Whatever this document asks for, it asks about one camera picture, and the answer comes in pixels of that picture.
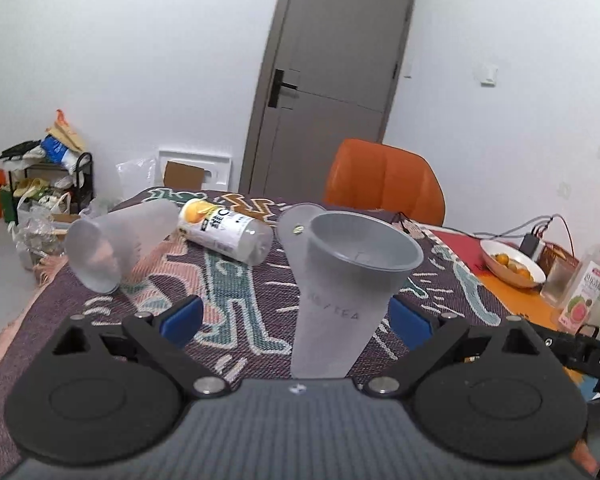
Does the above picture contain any clear plastic bag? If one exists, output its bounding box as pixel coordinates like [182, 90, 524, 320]
[115, 157, 159, 202]

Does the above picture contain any printed blanket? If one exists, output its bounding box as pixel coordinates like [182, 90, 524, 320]
[0, 187, 522, 480]

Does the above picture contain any pink label drink bottle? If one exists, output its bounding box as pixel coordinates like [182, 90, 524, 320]
[558, 229, 600, 334]

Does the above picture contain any black cable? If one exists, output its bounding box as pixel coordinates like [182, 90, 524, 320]
[390, 213, 577, 261]

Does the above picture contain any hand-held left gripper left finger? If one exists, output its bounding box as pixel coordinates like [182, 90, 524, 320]
[49, 295, 232, 400]

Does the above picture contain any black power adapter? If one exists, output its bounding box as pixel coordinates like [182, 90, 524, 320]
[519, 232, 545, 257]

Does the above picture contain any black shelf rack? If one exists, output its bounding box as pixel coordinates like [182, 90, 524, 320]
[7, 152, 95, 222]

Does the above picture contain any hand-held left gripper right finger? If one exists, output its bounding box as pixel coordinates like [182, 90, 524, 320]
[361, 295, 549, 400]

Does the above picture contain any black door handle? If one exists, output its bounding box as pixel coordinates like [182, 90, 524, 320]
[267, 68, 299, 109]

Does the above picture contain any orange juice bottle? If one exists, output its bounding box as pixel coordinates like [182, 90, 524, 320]
[177, 198, 274, 264]

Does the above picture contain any wicker basket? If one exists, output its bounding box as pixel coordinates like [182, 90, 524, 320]
[536, 242, 580, 277]

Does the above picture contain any white bowl of oranges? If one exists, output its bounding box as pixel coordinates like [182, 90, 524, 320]
[479, 238, 547, 289]

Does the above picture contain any white board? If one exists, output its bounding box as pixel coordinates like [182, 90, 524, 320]
[158, 147, 233, 192]

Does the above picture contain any clear drinking glass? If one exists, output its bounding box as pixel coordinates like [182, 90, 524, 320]
[539, 257, 579, 309]

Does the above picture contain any grey door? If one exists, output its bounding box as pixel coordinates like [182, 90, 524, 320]
[238, 0, 419, 211]

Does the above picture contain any orange chair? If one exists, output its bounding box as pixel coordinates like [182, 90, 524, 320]
[323, 138, 446, 226]

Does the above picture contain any frosted plastic cup with lid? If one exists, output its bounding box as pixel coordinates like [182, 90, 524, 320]
[277, 202, 424, 381]

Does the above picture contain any cardboard box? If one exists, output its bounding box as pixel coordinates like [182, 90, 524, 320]
[163, 160, 207, 190]

